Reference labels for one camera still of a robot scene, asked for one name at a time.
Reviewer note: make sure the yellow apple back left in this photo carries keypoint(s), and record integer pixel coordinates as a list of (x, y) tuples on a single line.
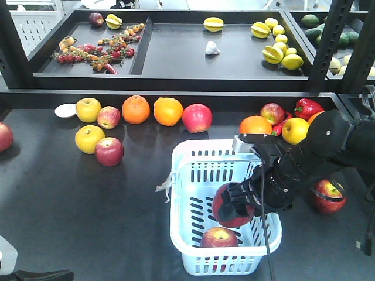
[(87, 109)]

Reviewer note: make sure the white garlic bulb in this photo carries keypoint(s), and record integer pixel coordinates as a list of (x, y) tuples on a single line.
[(211, 48)]

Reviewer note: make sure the orange fruit right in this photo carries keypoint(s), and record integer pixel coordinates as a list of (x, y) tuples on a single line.
[(312, 118)]

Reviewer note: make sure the dark red small apple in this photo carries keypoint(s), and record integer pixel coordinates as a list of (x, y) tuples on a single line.
[(109, 151)]

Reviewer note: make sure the red bell pepper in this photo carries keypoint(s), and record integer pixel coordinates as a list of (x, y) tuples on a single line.
[(305, 108)]

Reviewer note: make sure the yellow starfruit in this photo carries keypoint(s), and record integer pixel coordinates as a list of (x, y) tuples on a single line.
[(213, 24)]

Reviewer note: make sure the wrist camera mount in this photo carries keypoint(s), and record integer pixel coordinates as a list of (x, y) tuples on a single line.
[(266, 147)]

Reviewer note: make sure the light blue plastic basket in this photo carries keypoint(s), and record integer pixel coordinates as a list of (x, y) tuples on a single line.
[(198, 169)]

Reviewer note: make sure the small pink apple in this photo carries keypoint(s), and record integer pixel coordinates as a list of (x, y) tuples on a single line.
[(108, 117)]

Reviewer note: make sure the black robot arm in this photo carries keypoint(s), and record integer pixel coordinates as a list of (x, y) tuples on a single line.
[(333, 141)]

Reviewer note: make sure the orange fruit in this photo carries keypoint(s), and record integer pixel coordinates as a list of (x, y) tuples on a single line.
[(135, 109), (312, 118), (255, 125), (167, 111)]

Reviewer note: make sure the starfruit top left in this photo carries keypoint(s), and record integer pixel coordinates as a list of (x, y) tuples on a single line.
[(113, 22)]

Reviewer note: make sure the large pink red apple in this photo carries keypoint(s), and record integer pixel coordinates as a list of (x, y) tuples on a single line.
[(197, 118)]

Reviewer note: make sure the red apple back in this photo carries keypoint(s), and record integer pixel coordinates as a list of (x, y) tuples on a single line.
[(328, 197)]

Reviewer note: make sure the white round dish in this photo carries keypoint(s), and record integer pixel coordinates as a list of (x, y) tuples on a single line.
[(67, 110)]

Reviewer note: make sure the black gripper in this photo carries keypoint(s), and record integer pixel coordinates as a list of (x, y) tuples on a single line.
[(271, 188)]

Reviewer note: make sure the pile of yellow lemons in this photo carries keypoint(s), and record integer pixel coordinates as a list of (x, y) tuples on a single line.
[(279, 52)]

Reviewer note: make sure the pile of cherry tomatoes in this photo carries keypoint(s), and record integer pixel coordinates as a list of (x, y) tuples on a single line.
[(103, 55)]

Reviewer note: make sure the yellow fruit front left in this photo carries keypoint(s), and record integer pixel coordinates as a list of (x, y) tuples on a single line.
[(87, 137)]

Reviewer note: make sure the yellow lemon fruit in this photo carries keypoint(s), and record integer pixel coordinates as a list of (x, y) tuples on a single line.
[(295, 130)]

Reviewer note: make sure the red yellow apple behind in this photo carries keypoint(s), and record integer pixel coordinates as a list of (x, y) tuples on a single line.
[(273, 113)]

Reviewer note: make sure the orange fruit far left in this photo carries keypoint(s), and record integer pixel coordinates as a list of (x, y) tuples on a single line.
[(135, 109)]

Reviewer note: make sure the red apple front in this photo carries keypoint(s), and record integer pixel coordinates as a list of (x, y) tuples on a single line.
[(219, 237)]

